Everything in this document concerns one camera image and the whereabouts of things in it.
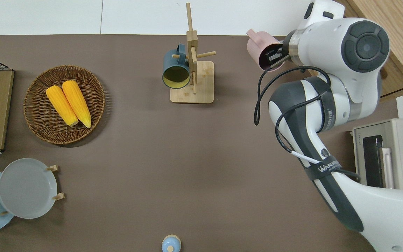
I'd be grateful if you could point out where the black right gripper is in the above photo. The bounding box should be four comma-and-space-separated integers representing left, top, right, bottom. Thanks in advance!
265, 39, 290, 64

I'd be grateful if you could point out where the pink mug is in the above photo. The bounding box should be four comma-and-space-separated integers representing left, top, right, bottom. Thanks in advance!
246, 29, 286, 72

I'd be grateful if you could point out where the wooden mug rack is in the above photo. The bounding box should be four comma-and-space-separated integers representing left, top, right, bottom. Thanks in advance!
170, 3, 217, 104

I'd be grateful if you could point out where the teal mug yellow inside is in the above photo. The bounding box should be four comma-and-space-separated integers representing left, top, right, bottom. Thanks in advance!
162, 44, 192, 90

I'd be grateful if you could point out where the brown table mat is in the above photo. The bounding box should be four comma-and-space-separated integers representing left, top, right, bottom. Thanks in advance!
0, 34, 400, 252

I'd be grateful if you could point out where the yellow corn cob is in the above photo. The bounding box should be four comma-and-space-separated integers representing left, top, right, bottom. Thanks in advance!
45, 85, 80, 127
62, 80, 92, 129

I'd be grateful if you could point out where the brown wicker basket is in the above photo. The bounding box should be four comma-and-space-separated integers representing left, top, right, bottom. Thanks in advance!
23, 65, 106, 145

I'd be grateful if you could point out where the wooden plate rack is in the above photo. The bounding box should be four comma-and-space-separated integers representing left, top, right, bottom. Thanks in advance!
0, 164, 65, 216

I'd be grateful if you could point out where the grey plate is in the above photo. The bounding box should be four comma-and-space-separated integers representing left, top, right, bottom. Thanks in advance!
0, 158, 58, 220

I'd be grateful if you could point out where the black printed velcro strap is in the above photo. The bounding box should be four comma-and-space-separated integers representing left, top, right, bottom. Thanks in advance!
313, 76, 338, 133
305, 159, 342, 181

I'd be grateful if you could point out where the white oven door handle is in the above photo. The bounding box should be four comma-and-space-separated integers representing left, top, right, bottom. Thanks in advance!
379, 147, 395, 189

